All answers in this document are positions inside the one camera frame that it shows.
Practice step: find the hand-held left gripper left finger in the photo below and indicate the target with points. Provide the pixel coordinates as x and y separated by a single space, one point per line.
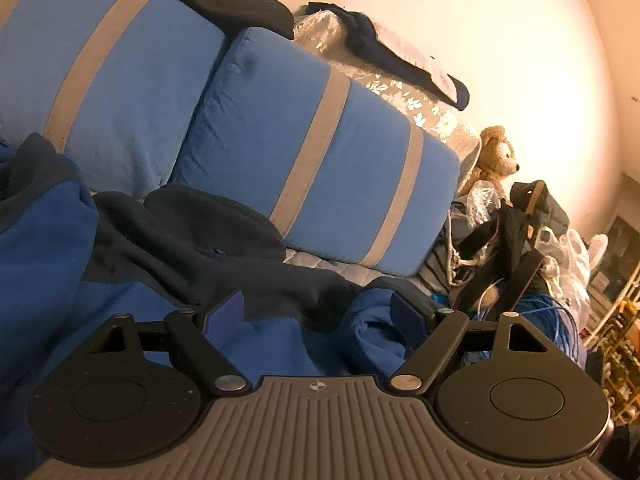
225 317

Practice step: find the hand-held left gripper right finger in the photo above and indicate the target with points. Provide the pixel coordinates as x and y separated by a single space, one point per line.
405 317

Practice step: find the blue and grey fleece jacket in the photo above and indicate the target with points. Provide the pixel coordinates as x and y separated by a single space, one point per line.
45 260

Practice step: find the striped tote bag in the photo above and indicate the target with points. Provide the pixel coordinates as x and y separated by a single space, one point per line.
437 265

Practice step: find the clear plastic bag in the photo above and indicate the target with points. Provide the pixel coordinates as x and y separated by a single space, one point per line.
480 200

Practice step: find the black bag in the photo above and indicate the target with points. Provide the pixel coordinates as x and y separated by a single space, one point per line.
515 230

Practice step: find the blue pillow with grey stripes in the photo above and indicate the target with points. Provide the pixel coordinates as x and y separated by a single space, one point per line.
365 160
150 85

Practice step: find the white plastic bag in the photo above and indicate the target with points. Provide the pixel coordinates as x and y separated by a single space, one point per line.
570 260

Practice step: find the brown teddy bear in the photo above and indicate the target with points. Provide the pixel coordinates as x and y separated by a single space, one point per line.
495 155

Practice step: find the cluttered yellow shelf rack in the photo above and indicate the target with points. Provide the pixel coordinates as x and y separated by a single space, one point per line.
622 340

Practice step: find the pink pillow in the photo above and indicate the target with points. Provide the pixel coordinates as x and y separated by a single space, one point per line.
415 57

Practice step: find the navy cloth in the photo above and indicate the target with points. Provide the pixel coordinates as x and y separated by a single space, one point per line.
380 47

